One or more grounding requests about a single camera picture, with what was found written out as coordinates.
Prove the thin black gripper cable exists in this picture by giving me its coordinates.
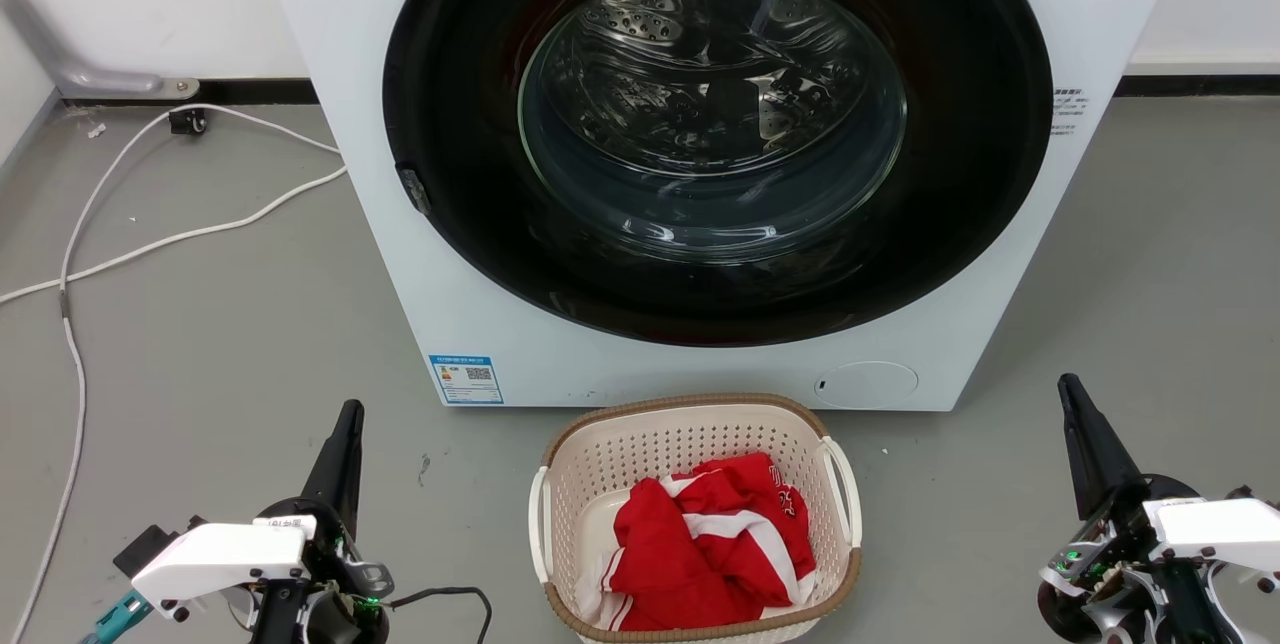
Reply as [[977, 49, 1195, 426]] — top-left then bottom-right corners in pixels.
[[386, 586, 494, 644]]

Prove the red and white garment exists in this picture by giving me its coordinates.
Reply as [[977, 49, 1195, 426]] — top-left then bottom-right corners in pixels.
[[598, 453, 817, 633]]

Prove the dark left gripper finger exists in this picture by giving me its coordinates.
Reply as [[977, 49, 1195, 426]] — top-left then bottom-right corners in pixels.
[[347, 402, 366, 539], [300, 400, 353, 525]]

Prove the blue energy label sticker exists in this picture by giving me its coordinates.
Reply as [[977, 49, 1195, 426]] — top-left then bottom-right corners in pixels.
[[429, 355, 505, 406]]

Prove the teal cable connector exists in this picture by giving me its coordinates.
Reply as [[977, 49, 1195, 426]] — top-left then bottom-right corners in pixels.
[[78, 591, 154, 644]]

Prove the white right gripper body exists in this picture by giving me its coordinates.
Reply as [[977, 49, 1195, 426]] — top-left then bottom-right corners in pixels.
[[1037, 474, 1280, 644]]

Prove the white front-load washing machine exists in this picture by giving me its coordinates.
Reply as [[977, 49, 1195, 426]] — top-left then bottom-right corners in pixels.
[[252, 0, 1195, 413]]

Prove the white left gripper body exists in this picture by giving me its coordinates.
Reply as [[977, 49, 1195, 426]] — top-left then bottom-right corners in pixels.
[[113, 497, 396, 644]]

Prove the round white filter cover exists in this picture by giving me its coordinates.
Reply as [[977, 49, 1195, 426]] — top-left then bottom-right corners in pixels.
[[813, 361, 920, 409]]

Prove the beige perforated laundry basket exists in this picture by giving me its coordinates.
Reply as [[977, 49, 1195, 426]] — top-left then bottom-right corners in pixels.
[[528, 393, 864, 644]]

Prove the long thin white cable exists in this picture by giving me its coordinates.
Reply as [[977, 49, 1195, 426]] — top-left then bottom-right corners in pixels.
[[8, 103, 343, 644]]

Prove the thick white power cable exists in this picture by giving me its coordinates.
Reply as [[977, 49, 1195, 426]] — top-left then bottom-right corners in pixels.
[[0, 165, 348, 307]]

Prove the round black glass washer door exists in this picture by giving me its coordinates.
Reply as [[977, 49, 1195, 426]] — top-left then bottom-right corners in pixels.
[[382, 0, 1055, 348]]

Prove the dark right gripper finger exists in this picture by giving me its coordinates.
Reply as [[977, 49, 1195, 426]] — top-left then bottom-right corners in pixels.
[[1068, 374, 1151, 507], [1057, 374, 1111, 523]]

